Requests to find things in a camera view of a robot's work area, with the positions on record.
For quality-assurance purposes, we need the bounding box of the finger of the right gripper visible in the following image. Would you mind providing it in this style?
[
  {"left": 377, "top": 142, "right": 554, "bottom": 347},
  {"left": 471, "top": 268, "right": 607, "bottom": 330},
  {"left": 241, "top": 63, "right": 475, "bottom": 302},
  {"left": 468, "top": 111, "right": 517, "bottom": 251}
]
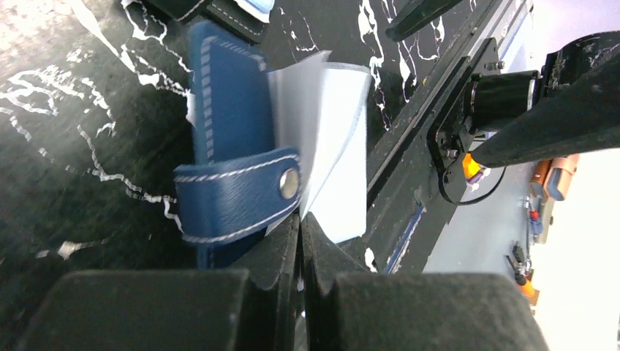
[
  {"left": 472, "top": 50, "right": 619, "bottom": 167},
  {"left": 385, "top": 0, "right": 461, "bottom": 42}
]

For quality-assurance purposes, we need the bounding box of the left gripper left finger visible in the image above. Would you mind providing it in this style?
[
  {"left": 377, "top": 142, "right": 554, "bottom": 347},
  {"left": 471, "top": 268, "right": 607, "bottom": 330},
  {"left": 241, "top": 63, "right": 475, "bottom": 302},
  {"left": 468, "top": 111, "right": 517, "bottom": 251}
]
[{"left": 18, "top": 214, "right": 300, "bottom": 350}]

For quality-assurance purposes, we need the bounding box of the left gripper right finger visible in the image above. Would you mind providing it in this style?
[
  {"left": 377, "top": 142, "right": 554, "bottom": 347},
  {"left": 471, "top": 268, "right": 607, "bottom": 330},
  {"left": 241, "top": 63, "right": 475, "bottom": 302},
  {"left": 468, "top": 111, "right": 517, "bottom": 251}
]
[{"left": 300, "top": 215, "right": 548, "bottom": 350}]

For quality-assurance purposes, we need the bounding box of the navy blue card holder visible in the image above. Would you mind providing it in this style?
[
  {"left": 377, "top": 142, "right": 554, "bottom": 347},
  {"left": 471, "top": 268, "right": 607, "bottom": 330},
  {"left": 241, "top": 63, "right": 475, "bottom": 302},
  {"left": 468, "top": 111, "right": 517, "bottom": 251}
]
[{"left": 174, "top": 21, "right": 371, "bottom": 268}]

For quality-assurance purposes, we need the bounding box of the black card holder open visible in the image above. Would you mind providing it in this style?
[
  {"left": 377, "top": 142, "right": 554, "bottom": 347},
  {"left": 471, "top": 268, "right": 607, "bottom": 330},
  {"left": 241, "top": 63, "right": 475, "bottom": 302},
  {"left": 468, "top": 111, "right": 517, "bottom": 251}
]
[{"left": 149, "top": 0, "right": 275, "bottom": 44}]

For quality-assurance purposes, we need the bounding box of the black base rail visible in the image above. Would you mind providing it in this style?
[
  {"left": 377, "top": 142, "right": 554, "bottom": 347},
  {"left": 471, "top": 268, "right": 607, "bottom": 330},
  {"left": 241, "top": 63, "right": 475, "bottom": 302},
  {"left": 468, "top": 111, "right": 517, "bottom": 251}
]
[{"left": 362, "top": 1, "right": 532, "bottom": 274}]

